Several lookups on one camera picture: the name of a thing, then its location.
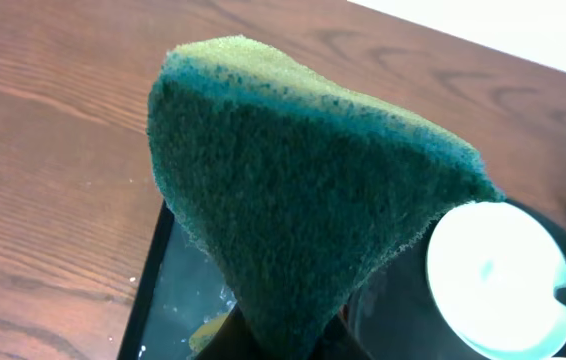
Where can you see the green yellow sponge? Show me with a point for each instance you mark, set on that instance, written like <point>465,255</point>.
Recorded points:
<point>296,187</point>

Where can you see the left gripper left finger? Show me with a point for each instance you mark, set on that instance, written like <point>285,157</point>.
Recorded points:
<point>233,341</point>

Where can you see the black rectangular tray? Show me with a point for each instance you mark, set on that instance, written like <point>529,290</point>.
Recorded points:
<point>180,290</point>

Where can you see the black round tray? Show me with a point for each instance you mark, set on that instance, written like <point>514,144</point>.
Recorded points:
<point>394,315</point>

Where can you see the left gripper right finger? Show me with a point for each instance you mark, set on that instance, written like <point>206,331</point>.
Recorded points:
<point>338,343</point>

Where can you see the mint green plate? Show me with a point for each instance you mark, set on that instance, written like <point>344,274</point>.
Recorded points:
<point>493,271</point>

